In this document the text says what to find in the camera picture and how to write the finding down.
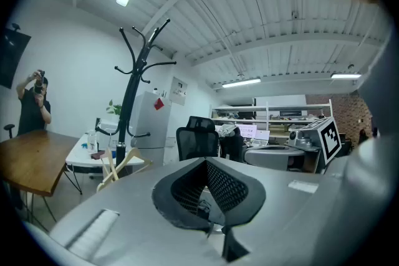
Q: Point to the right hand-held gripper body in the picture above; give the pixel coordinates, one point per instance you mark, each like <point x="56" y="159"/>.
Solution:
<point x="311" y="146"/>

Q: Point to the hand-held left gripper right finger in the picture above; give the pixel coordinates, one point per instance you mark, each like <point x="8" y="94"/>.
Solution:
<point x="233" y="193"/>

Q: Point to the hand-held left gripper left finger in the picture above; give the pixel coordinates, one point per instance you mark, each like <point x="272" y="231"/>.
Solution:
<point x="184" y="193"/>

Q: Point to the open laptop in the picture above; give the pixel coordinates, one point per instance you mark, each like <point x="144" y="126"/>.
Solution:
<point x="263" y="136"/>

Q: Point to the black mesh office chair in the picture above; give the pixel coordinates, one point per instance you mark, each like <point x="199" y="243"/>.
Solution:
<point x="196" y="143"/>

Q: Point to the white shelf unit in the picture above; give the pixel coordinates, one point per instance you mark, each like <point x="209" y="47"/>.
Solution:
<point x="268" y="107"/>

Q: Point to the wooden clothes hanger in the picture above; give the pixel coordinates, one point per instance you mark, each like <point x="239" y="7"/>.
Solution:
<point x="113" y="163"/>
<point x="137" y="156"/>

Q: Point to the pink lit monitor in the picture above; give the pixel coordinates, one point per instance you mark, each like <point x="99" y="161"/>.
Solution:
<point x="247" y="131"/>

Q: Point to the light jacket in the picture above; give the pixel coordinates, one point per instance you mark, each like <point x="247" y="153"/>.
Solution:
<point x="227" y="129"/>

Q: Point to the white refrigerator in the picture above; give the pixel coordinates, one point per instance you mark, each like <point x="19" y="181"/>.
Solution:
<point x="149" y="127"/>

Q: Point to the person's shirt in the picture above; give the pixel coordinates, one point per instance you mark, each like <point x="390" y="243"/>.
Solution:
<point x="378" y="87"/>

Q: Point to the red tag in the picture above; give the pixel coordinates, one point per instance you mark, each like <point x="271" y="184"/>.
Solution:
<point x="159" y="103"/>

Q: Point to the dark red wallet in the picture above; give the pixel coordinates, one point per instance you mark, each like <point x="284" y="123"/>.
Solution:
<point x="98" y="156"/>

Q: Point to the clear water bottle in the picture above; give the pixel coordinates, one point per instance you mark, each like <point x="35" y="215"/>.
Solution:
<point x="92" y="141"/>

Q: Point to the green potted plant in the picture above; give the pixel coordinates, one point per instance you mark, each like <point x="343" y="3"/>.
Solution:
<point x="114" y="109"/>

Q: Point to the small blue object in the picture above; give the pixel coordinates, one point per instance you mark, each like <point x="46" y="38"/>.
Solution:
<point x="84" y="145"/>

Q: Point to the black coat rack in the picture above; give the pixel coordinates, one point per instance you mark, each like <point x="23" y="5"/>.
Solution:
<point x="129" y="96"/>

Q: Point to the white table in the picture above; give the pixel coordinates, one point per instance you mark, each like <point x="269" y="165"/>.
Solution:
<point x="78" y="155"/>

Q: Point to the wooden table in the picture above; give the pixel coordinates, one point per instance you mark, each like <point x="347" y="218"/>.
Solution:
<point x="34" y="159"/>

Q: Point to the black flat screen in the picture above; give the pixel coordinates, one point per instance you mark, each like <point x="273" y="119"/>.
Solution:
<point x="11" y="56"/>

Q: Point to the grey wall panel box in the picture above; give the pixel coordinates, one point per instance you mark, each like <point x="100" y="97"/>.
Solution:
<point x="179" y="91"/>

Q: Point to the black camera with lens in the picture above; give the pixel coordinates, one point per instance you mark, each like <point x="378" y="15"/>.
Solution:
<point x="39" y="84"/>

